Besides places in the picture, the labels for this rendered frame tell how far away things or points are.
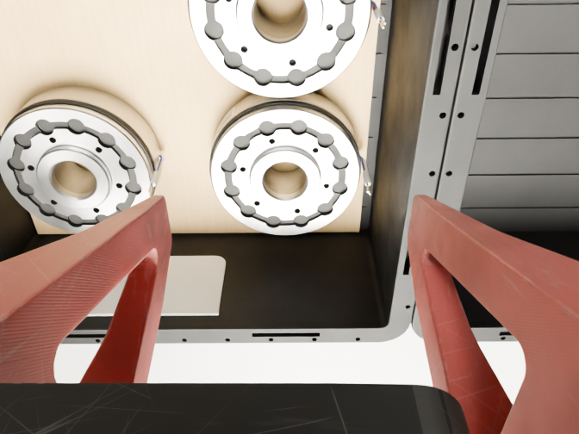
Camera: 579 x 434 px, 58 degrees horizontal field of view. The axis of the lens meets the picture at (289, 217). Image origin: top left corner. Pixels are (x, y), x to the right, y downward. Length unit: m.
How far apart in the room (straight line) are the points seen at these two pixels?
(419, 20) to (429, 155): 0.07
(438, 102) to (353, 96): 0.11
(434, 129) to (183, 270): 0.21
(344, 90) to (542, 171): 0.17
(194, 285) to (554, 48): 0.29
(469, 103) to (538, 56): 0.13
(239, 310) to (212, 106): 0.14
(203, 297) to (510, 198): 0.24
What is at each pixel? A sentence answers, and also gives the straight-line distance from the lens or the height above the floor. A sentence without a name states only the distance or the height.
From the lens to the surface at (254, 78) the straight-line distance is 0.33.
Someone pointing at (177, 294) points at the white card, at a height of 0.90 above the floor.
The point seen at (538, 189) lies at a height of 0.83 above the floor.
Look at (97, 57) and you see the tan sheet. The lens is 0.37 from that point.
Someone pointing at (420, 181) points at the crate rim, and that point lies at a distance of 0.28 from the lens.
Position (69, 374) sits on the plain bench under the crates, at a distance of 0.83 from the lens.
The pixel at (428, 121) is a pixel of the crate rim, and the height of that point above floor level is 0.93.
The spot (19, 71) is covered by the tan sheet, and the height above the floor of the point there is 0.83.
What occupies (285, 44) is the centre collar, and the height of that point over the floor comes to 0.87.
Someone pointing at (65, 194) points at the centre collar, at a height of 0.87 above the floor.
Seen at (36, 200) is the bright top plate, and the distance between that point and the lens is 0.41.
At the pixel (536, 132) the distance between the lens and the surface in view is 0.41.
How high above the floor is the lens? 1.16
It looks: 53 degrees down
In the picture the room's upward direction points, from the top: 180 degrees clockwise
